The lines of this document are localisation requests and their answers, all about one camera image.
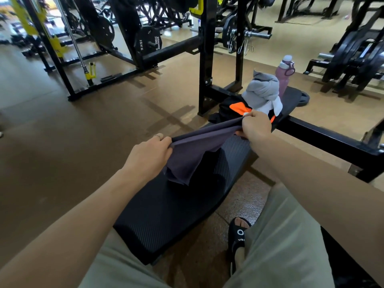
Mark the person's left hand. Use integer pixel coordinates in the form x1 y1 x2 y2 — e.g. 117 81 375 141
121 133 174 185

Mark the person's right hand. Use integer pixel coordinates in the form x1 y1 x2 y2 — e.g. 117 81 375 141
235 110 273 144

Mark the white towel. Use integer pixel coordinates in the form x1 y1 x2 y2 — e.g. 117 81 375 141
255 96 284 117

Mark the black orange jacket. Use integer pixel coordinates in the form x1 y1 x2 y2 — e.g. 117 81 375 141
208 95 276 125

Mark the grey yoga fitness towel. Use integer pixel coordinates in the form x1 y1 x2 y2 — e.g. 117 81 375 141
241 70 280 110

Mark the purple towel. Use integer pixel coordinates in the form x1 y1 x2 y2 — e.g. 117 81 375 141
163 115 251 186

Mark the pink water bottle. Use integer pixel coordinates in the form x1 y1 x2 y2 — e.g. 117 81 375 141
275 55 296 99

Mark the person's left forearm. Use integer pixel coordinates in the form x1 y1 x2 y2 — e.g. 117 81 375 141
0 169 150 288

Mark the person's right forearm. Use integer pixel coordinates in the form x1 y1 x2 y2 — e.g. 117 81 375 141
255 133 384 285

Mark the small black weight plate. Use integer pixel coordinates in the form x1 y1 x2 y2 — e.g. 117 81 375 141
295 90 310 107

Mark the black ribbed bench pad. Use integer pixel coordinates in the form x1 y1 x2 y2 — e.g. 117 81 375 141
113 86 304 266

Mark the yellow safety catch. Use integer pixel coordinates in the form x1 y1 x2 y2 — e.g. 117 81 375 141
84 62 97 81

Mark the black right slipper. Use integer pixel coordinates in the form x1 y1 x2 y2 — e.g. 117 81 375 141
226 217 252 276

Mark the black power rack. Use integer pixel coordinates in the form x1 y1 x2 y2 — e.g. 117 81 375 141
19 0 208 102

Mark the rack of black weight plates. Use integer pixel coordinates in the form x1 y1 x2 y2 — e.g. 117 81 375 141
303 6 384 93

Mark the black weight plate white print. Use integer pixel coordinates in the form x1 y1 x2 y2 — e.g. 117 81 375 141
134 26 163 56

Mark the black exercise machine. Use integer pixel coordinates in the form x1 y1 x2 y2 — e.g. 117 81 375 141
276 0 346 24

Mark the yellow black gym machine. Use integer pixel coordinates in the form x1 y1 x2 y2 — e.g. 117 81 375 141
7 0 68 59

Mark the black steel bench frame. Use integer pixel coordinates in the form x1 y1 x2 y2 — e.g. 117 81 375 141
197 0 384 183

